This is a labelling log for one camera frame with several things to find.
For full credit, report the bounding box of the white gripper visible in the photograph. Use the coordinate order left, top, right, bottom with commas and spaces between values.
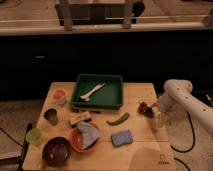
157, 93, 175, 128

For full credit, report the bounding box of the dark purple grape bunch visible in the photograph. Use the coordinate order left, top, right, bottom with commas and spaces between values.
138, 102, 154, 118

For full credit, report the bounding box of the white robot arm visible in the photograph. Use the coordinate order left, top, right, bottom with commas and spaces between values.
157, 79, 213, 133

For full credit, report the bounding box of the green chili pepper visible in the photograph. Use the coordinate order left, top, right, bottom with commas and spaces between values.
106, 112, 130, 126

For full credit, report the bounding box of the blue sponge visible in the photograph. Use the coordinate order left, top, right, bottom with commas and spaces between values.
111, 130, 133, 147

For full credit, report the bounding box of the green plastic tray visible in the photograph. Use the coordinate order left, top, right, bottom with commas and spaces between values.
71, 74, 123, 110

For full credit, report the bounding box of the grey blue cloth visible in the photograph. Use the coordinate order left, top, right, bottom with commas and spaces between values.
77, 122, 101, 149

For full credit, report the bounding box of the white plastic fork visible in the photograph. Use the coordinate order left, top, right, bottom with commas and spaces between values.
80, 83, 105, 101

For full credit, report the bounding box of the white black brush block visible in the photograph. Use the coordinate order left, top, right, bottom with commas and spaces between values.
69, 112, 91, 128

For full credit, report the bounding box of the black marker pen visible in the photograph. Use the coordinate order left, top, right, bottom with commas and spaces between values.
71, 108, 101, 114

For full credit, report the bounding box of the orange bowl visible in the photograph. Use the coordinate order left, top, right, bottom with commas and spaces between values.
70, 127, 101, 153

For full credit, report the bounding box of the orange filled white cup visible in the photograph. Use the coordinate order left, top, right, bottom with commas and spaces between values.
53, 89, 66, 105

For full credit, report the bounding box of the dark grey cup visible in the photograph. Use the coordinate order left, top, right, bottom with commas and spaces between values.
44, 108, 58, 126

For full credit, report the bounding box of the dark maroon bowl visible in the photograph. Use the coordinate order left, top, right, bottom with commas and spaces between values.
42, 137, 70, 167

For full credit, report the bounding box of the light green cup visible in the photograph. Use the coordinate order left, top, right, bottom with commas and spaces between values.
26, 128, 42, 146

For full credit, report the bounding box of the black clamp bar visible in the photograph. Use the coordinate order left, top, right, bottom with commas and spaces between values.
0, 128, 29, 171

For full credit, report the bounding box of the black cable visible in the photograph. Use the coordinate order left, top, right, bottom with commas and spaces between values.
171, 113, 201, 171

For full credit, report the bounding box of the wooden stool frame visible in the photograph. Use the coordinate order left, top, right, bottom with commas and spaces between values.
55, 0, 134, 32

